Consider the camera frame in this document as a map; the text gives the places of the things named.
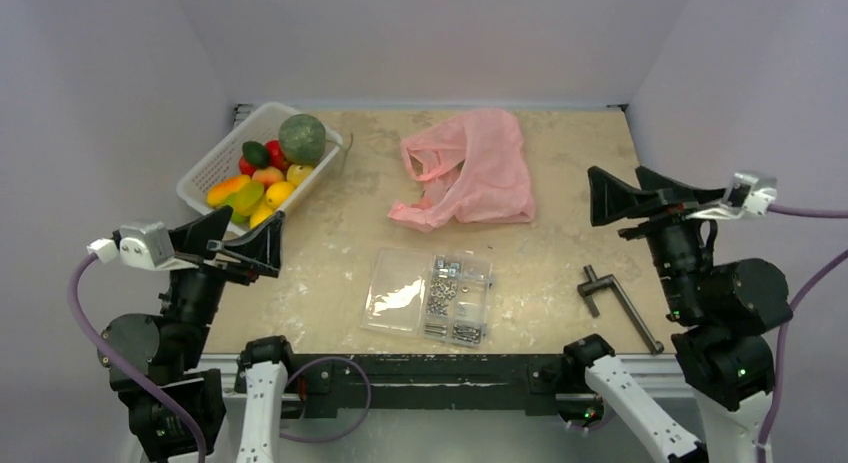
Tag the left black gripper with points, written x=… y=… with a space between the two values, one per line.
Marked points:
x=257 y=252

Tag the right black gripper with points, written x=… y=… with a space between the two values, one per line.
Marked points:
x=664 y=218

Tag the dark green avocado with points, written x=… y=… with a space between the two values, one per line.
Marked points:
x=255 y=154

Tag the green netted melon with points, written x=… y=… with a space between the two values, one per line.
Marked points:
x=302 y=138

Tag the pink plastic bag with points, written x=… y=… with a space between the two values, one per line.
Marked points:
x=472 y=169

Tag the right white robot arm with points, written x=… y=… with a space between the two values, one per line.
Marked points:
x=724 y=310

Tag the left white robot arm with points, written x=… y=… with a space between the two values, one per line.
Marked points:
x=174 y=408

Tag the green lime fruit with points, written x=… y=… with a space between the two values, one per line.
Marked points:
x=236 y=217

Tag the yellow lemon fruit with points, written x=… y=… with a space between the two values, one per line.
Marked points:
x=260 y=214
x=277 y=193

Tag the orange yellow mango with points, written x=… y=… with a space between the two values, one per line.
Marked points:
x=220 y=192

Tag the small red apple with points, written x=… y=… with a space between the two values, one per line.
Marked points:
x=245 y=167

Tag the peach fruit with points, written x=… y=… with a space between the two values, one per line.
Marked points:
x=268 y=176

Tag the white plastic basket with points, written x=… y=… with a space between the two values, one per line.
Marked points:
x=262 y=125

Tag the pale yellow fruit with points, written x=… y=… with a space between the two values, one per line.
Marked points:
x=297 y=174

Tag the large red apple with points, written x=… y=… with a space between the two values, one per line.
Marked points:
x=277 y=158

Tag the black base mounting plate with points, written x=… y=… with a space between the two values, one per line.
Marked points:
x=580 y=408

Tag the clear plastic screw box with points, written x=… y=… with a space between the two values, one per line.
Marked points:
x=437 y=296

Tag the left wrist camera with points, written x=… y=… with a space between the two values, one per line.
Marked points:
x=141 y=245

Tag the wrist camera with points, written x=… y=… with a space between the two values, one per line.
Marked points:
x=141 y=245
x=749 y=195

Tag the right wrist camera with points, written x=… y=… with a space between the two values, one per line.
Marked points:
x=749 y=195

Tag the aluminium frame rail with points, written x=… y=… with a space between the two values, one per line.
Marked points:
x=662 y=367

